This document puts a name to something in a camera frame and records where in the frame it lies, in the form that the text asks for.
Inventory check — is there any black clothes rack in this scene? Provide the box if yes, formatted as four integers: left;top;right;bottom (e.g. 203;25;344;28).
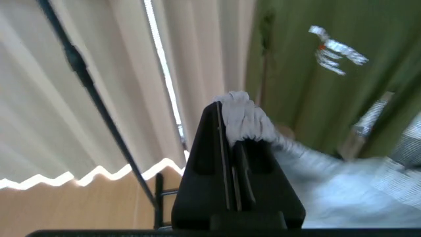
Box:
36;0;181;230

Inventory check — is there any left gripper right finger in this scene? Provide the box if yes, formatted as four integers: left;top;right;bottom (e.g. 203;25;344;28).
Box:
234;138;306;228

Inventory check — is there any white curtain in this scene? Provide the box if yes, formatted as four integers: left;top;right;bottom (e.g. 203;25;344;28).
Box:
0;0;258;191

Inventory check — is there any pale blue shirt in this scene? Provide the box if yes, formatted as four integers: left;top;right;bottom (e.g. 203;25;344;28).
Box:
212;90;421;229

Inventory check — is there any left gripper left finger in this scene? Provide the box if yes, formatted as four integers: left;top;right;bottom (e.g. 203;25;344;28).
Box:
171;101;235;230

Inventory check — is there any green garment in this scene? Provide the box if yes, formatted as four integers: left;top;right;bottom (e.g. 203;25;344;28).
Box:
245;0;421;159

